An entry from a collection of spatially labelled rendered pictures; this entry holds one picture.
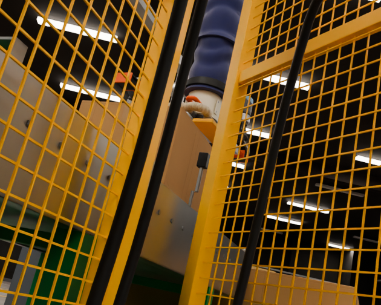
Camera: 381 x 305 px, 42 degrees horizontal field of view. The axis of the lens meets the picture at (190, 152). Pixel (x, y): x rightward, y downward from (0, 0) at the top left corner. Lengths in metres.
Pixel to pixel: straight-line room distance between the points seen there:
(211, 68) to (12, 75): 1.73
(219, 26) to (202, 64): 0.21
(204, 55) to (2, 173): 1.80
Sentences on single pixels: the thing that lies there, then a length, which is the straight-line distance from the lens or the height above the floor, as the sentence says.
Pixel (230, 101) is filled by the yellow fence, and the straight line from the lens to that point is 1.46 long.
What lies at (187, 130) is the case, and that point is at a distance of 1.74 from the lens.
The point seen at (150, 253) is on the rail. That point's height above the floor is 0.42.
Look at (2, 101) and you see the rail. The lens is 0.77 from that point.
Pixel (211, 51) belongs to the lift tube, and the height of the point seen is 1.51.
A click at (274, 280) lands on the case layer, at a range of 2.17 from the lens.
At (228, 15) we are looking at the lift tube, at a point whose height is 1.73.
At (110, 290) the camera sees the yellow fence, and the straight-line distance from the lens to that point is 0.91.
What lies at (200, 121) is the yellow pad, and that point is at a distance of 2.22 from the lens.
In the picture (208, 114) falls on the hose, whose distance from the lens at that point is 2.24.
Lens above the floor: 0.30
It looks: 18 degrees up
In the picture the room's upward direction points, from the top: 13 degrees clockwise
